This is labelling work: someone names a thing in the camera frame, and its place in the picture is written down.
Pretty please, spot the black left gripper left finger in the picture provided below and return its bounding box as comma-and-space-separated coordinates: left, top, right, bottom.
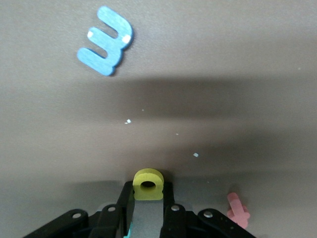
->
23, 180, 136, 238

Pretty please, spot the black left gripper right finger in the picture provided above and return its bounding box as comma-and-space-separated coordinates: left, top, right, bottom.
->
159, 182, 256, 238

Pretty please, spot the teal foam letter b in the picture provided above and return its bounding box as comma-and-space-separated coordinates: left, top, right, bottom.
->
123, 222, 135, 238

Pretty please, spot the yellow foam letter d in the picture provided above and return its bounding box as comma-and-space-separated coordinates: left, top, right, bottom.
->
132, 168, 165, 201

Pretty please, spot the blue foam letter m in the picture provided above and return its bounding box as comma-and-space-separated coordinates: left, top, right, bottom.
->
76, 5, 134, 77

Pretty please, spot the salmon foam letter f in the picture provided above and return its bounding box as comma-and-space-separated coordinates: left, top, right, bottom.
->
226, 192, 251, 229

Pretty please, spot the brown table cover sheet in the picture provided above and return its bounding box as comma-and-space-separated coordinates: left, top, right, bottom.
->
0, 0, 317, 238

